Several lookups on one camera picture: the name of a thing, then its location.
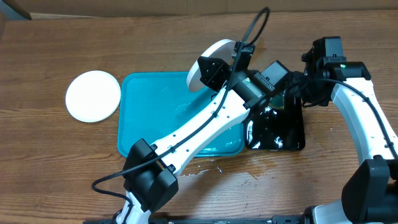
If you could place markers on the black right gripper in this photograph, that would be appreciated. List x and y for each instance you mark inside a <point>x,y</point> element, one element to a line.
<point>320,102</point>

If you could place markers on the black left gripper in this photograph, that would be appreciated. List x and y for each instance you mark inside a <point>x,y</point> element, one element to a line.
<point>219,70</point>

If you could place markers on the green yellow sponge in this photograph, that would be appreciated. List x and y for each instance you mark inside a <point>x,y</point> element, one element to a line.
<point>277,102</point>

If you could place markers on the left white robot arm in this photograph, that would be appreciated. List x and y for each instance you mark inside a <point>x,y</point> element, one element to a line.
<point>151,170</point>

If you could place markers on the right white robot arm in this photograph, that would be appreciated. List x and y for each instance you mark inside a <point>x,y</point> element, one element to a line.
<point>368,196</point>

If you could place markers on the black water tray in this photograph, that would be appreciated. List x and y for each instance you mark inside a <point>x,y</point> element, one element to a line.
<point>273,129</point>

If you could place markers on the teal plastic tray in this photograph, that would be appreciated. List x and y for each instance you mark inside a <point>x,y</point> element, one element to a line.
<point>155,104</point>

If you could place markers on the cardboard backdrop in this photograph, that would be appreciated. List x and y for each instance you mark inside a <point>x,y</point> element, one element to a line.
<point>116,8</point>

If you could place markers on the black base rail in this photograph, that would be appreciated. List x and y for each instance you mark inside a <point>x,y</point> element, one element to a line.
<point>278,219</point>

